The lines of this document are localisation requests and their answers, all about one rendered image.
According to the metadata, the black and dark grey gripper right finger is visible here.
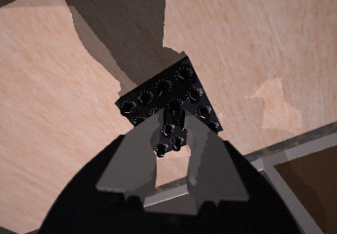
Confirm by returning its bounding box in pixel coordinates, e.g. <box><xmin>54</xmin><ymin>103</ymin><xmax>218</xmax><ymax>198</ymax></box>
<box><xmin>182</xmin><ymin>109</ymin><xmax>301</xmax><ymax>234</ymax></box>

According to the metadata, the black knob box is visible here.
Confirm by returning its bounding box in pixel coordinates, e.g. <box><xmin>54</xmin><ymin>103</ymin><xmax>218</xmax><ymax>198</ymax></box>
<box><xmin>115</xmin><ymin>56</ymin><xmax>223</xmax><ymax>158</ymax></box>

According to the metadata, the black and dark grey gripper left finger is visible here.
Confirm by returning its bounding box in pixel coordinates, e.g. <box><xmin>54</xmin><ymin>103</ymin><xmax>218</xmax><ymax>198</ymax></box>
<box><xmin>37</xmin><ymin>108</ymin><xmax>167</xmax><ymax>234</ymax></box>

